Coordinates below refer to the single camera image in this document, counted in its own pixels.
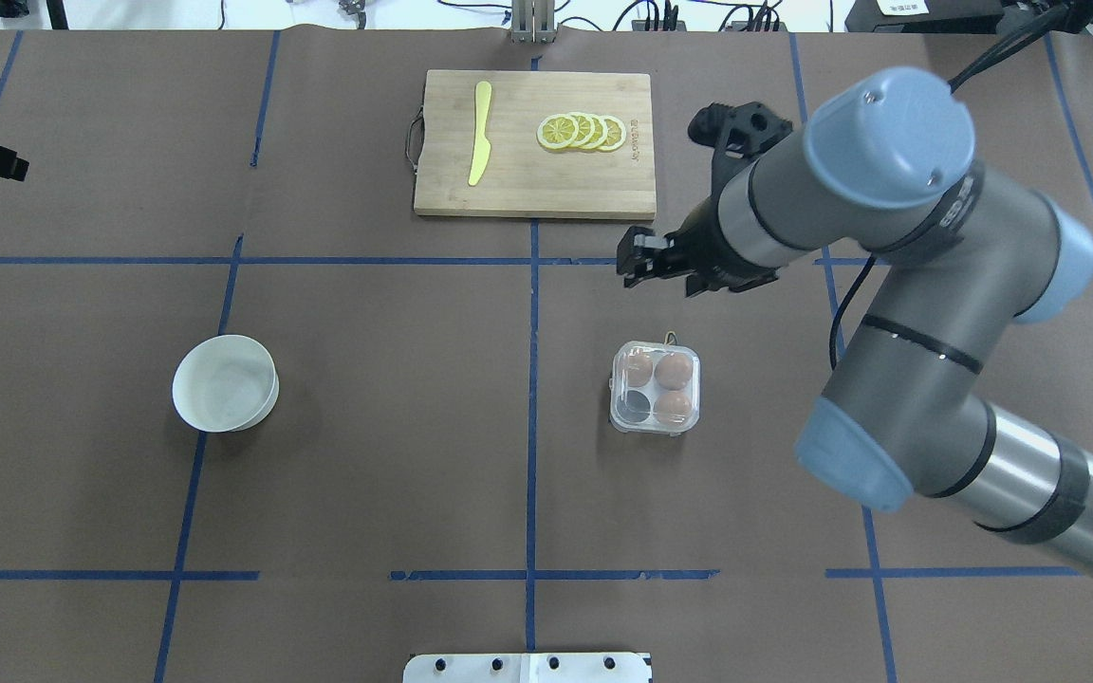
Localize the brown egg from bowl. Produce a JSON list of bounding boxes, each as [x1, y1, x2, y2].
[[620, 353, 654, 386]]

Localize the brown egg in box near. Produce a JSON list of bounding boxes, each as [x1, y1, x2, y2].
[[653, 390, 695, 425]]

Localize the yellow plastic knife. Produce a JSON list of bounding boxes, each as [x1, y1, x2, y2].
[[468, 81, 493, 187]]

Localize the brown egg in box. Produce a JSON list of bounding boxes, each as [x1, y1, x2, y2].
[[654, 353, 695, 392], [653, 390, 695, 425]]

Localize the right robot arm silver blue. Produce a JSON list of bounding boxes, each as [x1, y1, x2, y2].
[[618, 66, 1093, 578]]

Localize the lemon slice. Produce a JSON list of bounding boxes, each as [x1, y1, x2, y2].
[[596, 116, 626, 152], [534, 114, 581, 150], [580, 114, 608, 150], [567, 111, 598, 150]]

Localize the white bowl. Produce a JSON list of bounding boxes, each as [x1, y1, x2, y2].
[[171, 334, 281, 434]]

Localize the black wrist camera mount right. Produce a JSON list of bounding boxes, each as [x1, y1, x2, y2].
[[687, 102, 794, 199]]

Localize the bamboo cutting board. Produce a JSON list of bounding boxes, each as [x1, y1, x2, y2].
[[414, 69, 657, 221]]

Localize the brown egg in box far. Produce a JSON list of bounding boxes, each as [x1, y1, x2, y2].
[[654, 353, 695, 392]]

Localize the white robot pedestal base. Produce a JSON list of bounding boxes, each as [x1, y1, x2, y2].
[[402, 650, 654, 682]]

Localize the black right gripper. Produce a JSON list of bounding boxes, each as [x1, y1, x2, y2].
[[616, 197, 778, 298]]

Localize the clear plastic egg box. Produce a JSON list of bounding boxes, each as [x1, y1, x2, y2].
[[608, 341, 701, 437]]

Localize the aluminium frame post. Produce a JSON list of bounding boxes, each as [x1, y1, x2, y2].
[[509, 0, 559, 44]]

